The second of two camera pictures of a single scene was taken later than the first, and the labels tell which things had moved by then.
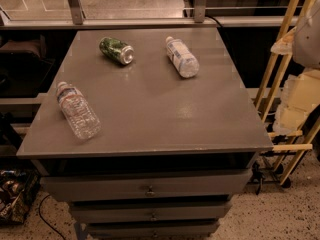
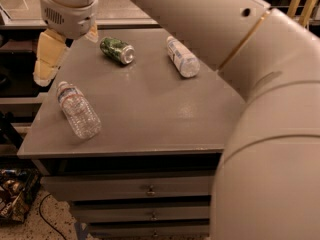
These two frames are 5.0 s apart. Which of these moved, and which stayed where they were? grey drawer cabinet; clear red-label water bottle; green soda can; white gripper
Moved: white gripper
Stayed: green soda can; grey drawer cabinet; clear red-label water bottle
